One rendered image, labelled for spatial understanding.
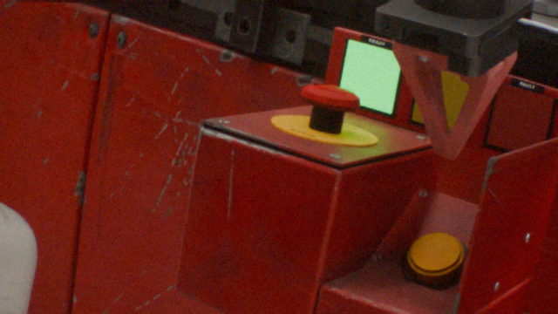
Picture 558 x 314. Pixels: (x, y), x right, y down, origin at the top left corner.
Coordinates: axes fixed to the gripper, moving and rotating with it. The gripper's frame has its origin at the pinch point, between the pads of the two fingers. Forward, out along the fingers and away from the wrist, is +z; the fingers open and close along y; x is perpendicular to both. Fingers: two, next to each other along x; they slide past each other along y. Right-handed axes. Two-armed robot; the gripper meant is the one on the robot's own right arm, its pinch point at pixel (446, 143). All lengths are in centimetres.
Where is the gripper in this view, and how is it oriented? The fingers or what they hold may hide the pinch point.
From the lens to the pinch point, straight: 69.3
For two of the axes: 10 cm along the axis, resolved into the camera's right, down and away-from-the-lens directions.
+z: -0.4, 9.0, 4.3
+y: 5.4, -3.4, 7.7
